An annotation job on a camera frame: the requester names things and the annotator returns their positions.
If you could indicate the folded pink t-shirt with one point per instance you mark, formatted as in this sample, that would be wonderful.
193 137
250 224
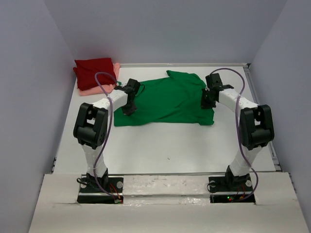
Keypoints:
108 88

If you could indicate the green t-shirt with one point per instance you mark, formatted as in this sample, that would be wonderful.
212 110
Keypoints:
173 99

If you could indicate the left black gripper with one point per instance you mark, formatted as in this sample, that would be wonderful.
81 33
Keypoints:
129 111

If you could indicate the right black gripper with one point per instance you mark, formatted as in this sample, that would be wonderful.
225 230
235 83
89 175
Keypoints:
204 105

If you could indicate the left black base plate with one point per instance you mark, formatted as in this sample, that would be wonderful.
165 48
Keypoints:
90 193

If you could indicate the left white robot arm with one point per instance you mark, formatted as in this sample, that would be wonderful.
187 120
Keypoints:
93 125

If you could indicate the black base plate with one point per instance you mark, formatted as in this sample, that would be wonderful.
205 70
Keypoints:
90 193
221 192

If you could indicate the folded dark red t-shirt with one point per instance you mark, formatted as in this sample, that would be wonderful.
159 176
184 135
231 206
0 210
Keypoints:
85 71

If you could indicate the white front cover board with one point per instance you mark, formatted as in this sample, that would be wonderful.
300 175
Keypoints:
168 204

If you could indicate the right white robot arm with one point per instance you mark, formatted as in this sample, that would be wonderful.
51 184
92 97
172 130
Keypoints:
254 124

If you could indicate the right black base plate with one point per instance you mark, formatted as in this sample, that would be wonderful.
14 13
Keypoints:
221 192

